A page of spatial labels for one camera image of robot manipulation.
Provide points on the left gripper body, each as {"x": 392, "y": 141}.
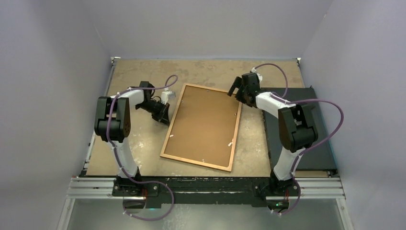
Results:
{"x": 157, "y": 109}

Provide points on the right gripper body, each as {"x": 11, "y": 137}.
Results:
{"x": 241, "y": 95}

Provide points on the wooden picture frame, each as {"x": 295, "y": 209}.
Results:
{"x": 168, "y": 133}

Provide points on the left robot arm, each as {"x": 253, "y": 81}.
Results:
{"x": 112, "y": 124}

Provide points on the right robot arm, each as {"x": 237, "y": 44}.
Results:
{"x": 297, "y": 129}

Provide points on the black mat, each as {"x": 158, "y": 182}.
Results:
{"x": 320, "y": 158}

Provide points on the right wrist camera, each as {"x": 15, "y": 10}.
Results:
{"x": 254, "y": 70}

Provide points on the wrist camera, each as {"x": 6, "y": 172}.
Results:
{"x": 166, "y": 96}
{"x": 254, "y": 70}

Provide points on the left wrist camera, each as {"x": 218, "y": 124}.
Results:
{"x": 166, "y": 96}

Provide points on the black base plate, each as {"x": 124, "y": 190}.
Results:
{"x": 253, "y": 191}

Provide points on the aluminium rail frame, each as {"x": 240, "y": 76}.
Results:
{"x": 320, "y": 205}

